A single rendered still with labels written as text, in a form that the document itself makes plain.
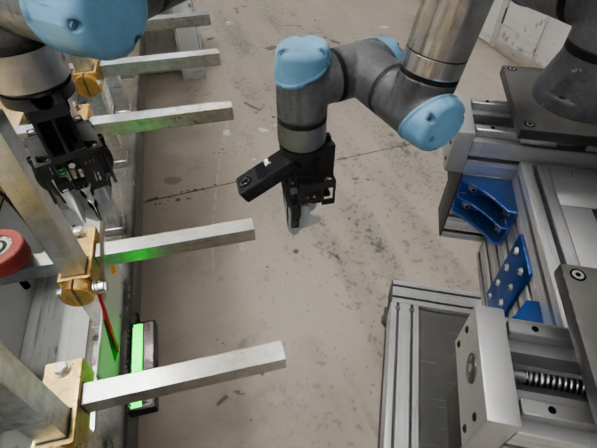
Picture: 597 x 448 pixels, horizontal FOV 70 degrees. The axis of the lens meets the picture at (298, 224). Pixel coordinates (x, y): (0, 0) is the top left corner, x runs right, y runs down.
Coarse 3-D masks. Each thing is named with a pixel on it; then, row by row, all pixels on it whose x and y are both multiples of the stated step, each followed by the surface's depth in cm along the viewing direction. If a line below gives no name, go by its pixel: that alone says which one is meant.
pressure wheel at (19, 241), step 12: (0, 240) 69; (12, 240) 69; (24, 240) 69; (0, 252) 67; (12, 252) 67; (24, 252) 69; (0, 264) 66; (12, 264) 67; (24, 264) 69; (0, 276) 67; (24, 288) 75
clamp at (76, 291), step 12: (84, 228) 75; (96, 228) 76; (84, 240) 73; (96, 240) 75; (84, 252) 72; (96, 264) 73; (60, 276) 68; (72, 276) 68; (84, 276) 68; (96, 276) 71; (72, 288) 67; (84, 288) 67; (72, 300) 68; (84, 300) 69
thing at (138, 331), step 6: (138, 324) 81; (138, 330) 80; (132, 336) 80; (138, 336) 79; (132, 342) 79; (138, 342) 79; (132, 348) 78; (138, 348) 78; (132, 354) 77; (138, 354) 77; (132, 360) 76; (138, 360) 76; (132, 366) 75; (138, 366) 75; (138, 402) 71; (132, 408) 71
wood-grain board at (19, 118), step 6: (0, 102) 99; (6, 108) 97; (6, 114) 95; (12, 114) 95; (18, 114) 95; (12, 120) 94; (18, 120) 94; (24, 120) 96; (0, 186) 80; (0, 198) 80
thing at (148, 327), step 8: (144, 328) 81; (152, 328) 81; (144, 336) 79; (152, 336) 79; (144, 344) 78; (152, 344) 78; (144, 352) 77; (152, 352) 77; (144, 360) 76; (152, 360) 76; (144, 368) 75; (152, 368) 75; (144, 400) 71; (152, 400) 71
